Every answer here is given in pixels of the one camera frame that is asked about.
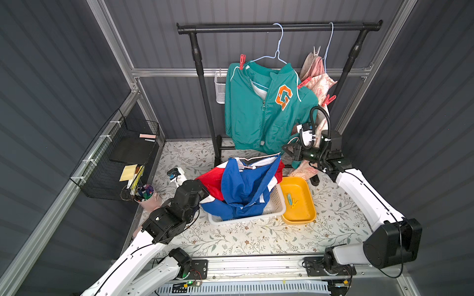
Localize blue red white jacket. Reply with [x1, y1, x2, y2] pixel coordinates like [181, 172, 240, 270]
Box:
[197, 157, 284, 221]

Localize pink wire hanger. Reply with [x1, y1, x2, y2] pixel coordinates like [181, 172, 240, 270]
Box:
[235, 153, 281, 168]

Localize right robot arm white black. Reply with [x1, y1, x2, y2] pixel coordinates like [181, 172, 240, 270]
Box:
[283, 131, 422, 276]

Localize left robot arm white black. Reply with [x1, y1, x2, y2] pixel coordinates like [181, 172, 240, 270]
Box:
[81, 180, 209, 296]

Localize yellow plastic tray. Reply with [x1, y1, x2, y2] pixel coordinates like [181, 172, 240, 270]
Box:
[280, 176, 317, 225]

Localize white perforated laundry basket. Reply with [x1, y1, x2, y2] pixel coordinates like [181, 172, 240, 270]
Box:
[207, 185, 286, 226]

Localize red clothespin lower floral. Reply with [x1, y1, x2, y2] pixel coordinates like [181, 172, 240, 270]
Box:
[322, 94, 337, 107]

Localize red clothespin floral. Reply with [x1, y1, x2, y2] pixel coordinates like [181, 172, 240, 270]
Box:
[297, 77, 312, 90]
[322, 94, 337, 107]

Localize green jacket orange letter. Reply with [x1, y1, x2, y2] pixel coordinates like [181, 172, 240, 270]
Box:
[225, 62, 318, 154]

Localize red clothespin upper floral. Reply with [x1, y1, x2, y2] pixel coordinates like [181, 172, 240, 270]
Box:
[297, 77, 312, 90]

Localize pink floral garment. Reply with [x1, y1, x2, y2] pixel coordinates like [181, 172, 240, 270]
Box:
[290, 52, 337, 180]

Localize white clothespin on floral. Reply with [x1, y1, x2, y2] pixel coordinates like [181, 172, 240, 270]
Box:
[313, 46, 321, 56]

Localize white mesh hanging cup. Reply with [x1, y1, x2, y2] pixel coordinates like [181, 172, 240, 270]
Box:
[214, 71, 227, 104]

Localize red clothespin on green jacket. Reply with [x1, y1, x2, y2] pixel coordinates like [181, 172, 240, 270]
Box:
[239, 54, 246, 70]

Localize black clothes rack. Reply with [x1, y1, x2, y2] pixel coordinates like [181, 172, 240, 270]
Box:
[177, 20, 383, 166]

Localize pink pen cup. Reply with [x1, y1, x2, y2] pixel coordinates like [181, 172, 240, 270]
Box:
[134, 185, 163, 212]

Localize yellow sticky notepad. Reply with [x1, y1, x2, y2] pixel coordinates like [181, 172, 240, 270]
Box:
[119, 164, 138, 182]

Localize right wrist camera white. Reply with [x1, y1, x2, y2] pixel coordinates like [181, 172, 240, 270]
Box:
[297, 123, 320, 149]

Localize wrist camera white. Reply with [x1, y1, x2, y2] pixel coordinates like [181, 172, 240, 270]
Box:
[297, 123, 320, 149]
[167, 167, 187, 187]

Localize light blue wire hanger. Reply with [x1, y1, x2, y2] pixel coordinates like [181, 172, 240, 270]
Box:
[322, 22, 335, 73]

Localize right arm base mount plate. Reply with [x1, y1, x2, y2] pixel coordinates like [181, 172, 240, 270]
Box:
[301, 256, 357, 277]

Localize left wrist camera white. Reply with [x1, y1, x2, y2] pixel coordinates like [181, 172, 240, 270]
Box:
[167, 167, 187, 187]

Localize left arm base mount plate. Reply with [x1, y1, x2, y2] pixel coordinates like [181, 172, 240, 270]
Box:
[176, 259, 209, 281]

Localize black wire mesh basket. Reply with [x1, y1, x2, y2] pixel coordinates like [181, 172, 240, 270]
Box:
[70, 111, 161, 201]

